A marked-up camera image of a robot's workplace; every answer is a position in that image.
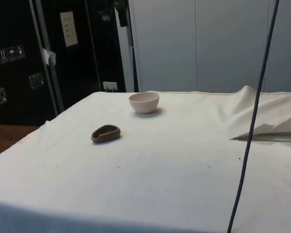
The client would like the white bowl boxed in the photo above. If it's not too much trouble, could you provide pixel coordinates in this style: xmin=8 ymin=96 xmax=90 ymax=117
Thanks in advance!
xmin=129 ymin=91 xmax=160 ymax=114

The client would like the brown cup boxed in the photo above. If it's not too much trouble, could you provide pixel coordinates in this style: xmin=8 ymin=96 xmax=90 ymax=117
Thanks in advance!
xmin=91 ymin=124 xmax=122 ymax=144

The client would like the pale locker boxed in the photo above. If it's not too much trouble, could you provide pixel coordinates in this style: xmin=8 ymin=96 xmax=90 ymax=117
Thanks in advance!
xmin=115 ymin=0 xmax=198 ymax=93
xmin=194 ymin=0 xmax=291 ymax=93

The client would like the black cabinet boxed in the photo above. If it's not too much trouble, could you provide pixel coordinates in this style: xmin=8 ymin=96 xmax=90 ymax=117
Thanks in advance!
xmin=0 ymin=0 xmax=139 ymax=127

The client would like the black cable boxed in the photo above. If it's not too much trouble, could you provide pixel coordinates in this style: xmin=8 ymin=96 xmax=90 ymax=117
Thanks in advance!
xmin=226 ymin=0 xmax=280 ymax=233

